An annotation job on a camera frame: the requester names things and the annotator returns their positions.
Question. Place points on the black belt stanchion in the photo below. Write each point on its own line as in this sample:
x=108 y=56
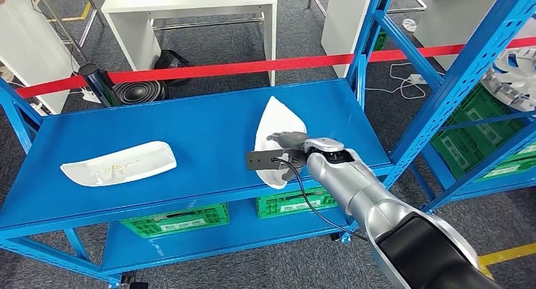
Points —
x=94 y=82

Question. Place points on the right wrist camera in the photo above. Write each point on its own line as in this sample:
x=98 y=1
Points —
x=261 y=160

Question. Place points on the red barrier belt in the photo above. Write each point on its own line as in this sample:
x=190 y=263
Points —
x=234 y=67

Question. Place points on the crumpled clear plastic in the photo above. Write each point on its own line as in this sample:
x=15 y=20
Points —
x=409 y=25

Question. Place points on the white panel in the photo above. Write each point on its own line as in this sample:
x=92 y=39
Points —
x=29 y=48

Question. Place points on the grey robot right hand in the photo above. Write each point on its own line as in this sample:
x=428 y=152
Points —
x=293 y=139

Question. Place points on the chrome metal frame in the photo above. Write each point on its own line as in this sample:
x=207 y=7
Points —
x=92 y=4

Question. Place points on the white power strip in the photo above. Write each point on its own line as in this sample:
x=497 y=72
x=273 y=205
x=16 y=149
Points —
x=418 y=79
x=91 y=96

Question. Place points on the white elongated shell part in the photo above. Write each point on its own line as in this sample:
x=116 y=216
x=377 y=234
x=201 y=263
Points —
x=125 y=163

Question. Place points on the white triangular shell part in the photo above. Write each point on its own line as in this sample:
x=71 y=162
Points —
x=272 y=119

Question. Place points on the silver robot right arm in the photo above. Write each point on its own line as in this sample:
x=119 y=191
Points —
x=360 y=186

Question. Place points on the blue steel shelf rack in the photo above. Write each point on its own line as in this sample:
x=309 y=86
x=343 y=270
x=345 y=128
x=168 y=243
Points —
x=188 y=128
x=452 y=82

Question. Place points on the silver wheel hub cover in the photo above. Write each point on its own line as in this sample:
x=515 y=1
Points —
x=515 y=82

